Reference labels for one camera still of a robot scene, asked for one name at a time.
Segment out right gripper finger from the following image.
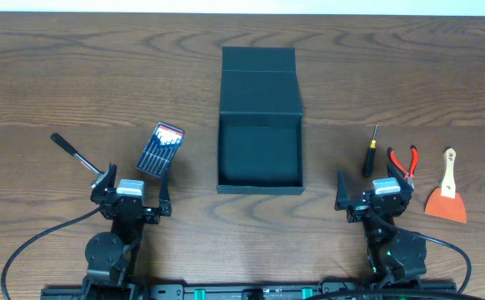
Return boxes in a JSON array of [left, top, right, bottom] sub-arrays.
[[336, 171, 349, 203], [387, 162, 412, 193]]

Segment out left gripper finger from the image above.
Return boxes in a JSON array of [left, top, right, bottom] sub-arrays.
[[159, 170, 171, 207], [92, 163, 117, 195]]

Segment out red handled pliers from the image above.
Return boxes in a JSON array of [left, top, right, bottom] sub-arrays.
[[387, 145, 419, 188]]

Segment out black yellow screwdriver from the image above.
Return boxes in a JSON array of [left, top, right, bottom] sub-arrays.
[[362, 124, 378, 178]]

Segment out orange scraper wooden handle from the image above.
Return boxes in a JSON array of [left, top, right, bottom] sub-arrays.
[[424, 148, 468, 223]]

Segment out blue precision screwdriver set case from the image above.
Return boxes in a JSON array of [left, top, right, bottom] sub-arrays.
[[136, 122, 185, 178]]

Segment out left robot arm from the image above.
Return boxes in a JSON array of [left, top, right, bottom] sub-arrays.
[[81, 164, 172, 300]]

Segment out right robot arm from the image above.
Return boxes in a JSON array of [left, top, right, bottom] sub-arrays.
[[334, 164, 427, 288]]

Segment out black open gift box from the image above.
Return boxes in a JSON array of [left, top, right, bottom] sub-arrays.
[[217, 47, 305, 195]]

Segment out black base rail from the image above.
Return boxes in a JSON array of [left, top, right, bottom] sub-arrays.
[[40, 281, 458, 300]]

